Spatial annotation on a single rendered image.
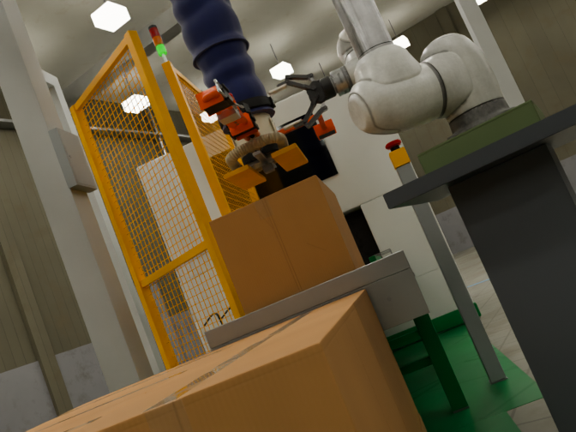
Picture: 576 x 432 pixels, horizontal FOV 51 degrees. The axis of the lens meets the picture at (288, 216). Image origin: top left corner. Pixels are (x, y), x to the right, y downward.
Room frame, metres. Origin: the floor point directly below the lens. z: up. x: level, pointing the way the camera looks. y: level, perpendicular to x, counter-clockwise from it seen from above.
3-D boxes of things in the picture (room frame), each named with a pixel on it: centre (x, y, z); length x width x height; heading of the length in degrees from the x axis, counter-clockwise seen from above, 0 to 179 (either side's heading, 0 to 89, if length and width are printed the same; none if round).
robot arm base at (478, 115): (1.60, -0.58, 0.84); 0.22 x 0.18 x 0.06; 158
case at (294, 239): (2.29, 0.02, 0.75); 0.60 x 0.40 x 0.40; 172
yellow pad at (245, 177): (2.30, 0.09, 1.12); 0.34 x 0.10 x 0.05; 174
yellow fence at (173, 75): (3.78, 0.24, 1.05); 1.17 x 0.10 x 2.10; 173
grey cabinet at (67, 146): (2.82, 0.86, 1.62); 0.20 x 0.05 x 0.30; 173
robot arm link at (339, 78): (1.99, -0.34, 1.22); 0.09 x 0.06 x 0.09; 173
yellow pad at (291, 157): (2.28, -0.10, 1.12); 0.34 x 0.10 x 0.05; 174
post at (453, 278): (2.47, -0.52, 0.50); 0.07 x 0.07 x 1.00; 83
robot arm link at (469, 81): (1.58, -0.56, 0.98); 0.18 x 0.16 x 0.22; 104
